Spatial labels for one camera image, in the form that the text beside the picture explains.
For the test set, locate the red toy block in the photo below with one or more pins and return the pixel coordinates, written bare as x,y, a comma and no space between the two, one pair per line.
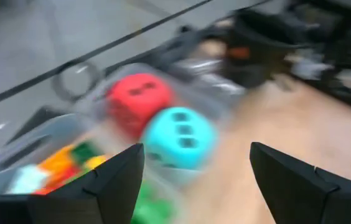
57,182

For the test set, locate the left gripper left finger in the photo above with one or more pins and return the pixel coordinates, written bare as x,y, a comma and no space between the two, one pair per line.
69,205

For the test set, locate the right clear plastic bin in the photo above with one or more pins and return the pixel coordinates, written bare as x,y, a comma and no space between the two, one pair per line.
206,77

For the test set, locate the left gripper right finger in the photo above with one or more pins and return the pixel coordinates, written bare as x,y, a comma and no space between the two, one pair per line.
303,196

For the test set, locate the green toy block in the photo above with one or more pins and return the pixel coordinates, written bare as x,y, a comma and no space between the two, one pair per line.
85,152
152,205

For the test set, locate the red foam die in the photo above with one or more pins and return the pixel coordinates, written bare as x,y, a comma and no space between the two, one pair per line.
138,99

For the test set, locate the light teal toy brick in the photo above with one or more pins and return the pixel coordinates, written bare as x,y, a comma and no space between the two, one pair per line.
27,180

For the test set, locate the orange wedge toy block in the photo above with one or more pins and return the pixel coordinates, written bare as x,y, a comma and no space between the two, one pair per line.
57,160

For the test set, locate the teal foam die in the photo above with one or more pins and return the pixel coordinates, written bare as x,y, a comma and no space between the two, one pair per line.
178,137

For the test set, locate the black bucket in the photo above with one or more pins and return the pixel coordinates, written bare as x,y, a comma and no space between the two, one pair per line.
256,40

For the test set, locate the clear plastic bin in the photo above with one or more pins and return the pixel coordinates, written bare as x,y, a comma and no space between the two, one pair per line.
206,77
23,146
222,118

